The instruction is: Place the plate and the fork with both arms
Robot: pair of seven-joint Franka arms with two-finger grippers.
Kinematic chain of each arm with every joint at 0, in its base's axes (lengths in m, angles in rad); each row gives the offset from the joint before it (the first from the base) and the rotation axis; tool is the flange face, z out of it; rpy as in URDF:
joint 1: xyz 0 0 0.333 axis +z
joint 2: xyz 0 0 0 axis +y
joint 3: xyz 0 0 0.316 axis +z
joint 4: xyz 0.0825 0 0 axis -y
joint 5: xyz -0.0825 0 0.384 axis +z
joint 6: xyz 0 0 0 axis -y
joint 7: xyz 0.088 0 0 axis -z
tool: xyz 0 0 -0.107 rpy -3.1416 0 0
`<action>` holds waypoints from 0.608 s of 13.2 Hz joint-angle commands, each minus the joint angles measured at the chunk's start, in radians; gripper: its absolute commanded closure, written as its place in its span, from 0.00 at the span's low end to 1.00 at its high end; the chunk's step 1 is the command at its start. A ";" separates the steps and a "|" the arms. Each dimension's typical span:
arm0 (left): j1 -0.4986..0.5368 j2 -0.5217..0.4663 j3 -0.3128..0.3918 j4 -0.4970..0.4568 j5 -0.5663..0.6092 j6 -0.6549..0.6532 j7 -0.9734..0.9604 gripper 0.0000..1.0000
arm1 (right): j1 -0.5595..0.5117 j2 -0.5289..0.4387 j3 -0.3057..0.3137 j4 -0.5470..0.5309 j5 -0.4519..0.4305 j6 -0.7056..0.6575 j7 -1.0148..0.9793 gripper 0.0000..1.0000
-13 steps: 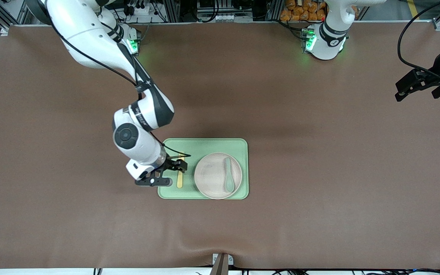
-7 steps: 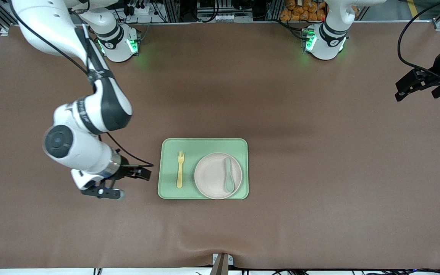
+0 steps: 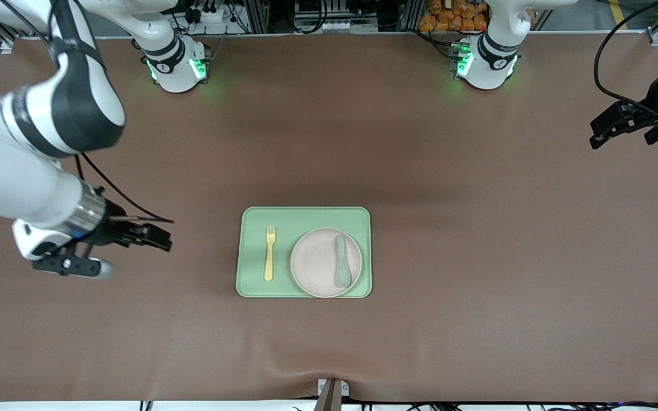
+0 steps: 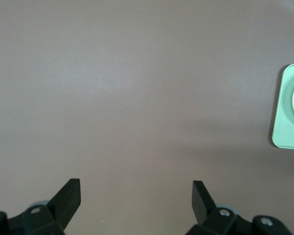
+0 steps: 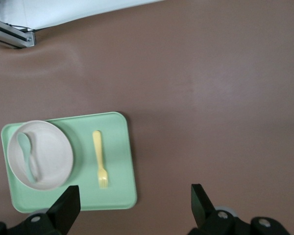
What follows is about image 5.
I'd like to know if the yellow plastic fork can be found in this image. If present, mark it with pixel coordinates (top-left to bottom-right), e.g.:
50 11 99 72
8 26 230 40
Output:
92 130 109 189

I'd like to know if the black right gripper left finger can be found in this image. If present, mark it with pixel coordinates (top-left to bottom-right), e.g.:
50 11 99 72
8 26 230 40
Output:
0 185 81 235

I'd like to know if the round beige plate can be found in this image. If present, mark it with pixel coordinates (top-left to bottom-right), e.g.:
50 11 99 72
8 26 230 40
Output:
6 120 74 191

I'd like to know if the teal plastic spoon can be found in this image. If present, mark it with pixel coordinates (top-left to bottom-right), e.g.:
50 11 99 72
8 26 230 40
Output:
16 132 44 183

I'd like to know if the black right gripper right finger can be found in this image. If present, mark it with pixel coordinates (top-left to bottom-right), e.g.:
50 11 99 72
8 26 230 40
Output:
186 183 293 235

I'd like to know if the light green rectangular tray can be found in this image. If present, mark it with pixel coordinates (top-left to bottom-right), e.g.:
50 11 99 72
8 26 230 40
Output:
0 112 138 213

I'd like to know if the brown table mat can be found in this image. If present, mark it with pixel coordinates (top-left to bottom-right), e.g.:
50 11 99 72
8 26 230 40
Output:
0 0 294 235

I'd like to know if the aluminium camera post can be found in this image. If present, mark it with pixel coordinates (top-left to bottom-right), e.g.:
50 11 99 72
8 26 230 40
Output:
0 17 37 49

